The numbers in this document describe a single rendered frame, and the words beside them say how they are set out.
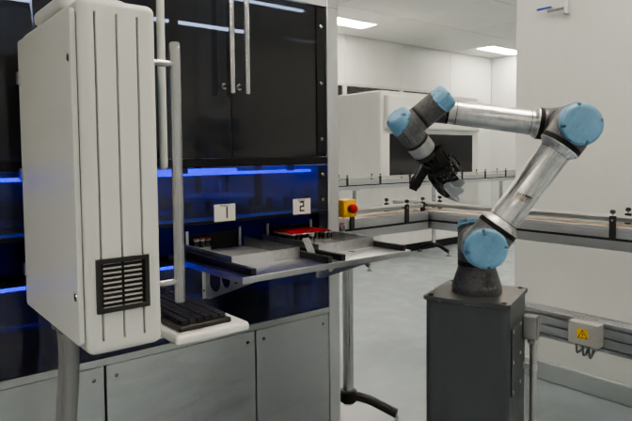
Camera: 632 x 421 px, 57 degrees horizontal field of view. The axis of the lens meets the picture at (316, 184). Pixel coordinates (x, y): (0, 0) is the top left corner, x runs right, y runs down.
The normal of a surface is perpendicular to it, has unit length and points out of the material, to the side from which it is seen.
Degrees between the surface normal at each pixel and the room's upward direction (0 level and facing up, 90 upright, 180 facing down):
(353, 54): 90
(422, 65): 90
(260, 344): 90
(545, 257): 90
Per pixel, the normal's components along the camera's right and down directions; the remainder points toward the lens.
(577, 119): -0.06, -0.05
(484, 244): -0.22, 0.16
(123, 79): 0.62, 0.04
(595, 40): -0.77, 0.04
